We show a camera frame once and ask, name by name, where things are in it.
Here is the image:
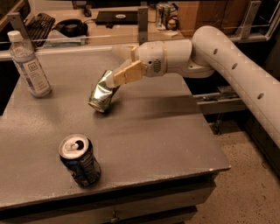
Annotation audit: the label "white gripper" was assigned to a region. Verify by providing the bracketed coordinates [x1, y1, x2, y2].
[105, 41, 166, 88]

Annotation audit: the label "green soda can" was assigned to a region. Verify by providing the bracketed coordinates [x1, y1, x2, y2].
[88, 70, 118, 113]

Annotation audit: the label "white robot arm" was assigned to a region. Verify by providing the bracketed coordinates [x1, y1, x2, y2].
[106, 25, 280, 147]

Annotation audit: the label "dark blue soda can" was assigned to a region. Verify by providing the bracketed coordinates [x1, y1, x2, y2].
[59, 134, 101, 187]

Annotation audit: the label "black laptop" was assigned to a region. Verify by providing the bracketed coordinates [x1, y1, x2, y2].
[95, 11, 137, 25]

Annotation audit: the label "small brown round object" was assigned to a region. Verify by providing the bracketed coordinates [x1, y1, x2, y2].
[166, 19, 178, 31]

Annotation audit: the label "clear glass jar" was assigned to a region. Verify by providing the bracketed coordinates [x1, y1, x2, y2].
[156, 3, 171, 30]

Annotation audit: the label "black headphones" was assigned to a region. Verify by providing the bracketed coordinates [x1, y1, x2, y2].
[54, 19, 88, 38]

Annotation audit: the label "black keyboard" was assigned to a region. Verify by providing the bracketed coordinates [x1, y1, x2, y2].
[26, 13, 55, 47]

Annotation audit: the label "cardboard box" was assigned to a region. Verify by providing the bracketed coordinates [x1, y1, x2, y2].
[178, 0, 251, 38]

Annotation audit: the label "clear plastic water bottle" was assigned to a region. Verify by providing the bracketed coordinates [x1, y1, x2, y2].
[8, 31, 52, 98]

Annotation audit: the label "grey cabinet drawer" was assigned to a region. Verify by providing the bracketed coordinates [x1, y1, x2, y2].
[0, 175, 215, 224]

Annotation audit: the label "metal divider bracket centre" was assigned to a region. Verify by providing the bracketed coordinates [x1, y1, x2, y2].
[137, 6, 148, 45]

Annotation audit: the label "metal divider bracket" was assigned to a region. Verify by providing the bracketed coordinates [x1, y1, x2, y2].
[238, 0, 261, 39]
[137, 6, 148, 45]
[7, 12, 36, 52]

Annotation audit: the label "metal shelf rail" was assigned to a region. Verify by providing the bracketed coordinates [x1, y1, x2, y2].
[193, 86, 247, 115]

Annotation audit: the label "metal divider bracket right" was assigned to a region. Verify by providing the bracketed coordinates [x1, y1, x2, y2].
[238, 0, 261, 39]

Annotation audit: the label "metal divider bracket left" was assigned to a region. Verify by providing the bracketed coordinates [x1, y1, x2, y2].
[7, 12, 36, 52]

